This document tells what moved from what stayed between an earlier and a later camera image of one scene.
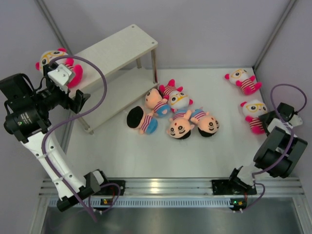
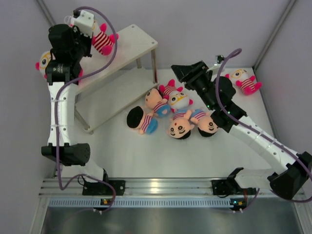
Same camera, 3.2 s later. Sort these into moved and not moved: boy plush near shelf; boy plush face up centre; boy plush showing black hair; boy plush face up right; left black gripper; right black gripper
Moved: left black gripper; right black gripper
Not moved: boy plush face up right; boy plush showing black hair; boy plush near shelf; boy plush face up centre
